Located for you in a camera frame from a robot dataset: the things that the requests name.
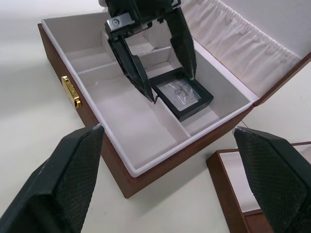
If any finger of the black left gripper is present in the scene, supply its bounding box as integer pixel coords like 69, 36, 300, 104
107, 36, 156, 103
169, 6, 198, 82

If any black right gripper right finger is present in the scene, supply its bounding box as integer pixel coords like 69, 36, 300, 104
231, 126, 311, 233

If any black framed display case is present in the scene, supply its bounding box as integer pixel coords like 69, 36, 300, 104
147, 66, 215, 122

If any brown jewelry insert tray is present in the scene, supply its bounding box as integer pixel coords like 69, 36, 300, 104
206, 141, 311, 233

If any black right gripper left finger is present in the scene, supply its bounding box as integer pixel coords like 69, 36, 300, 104
0, 123, 106, 233

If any brown open jewelry box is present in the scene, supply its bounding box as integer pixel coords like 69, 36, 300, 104
37, 0, 311, 200

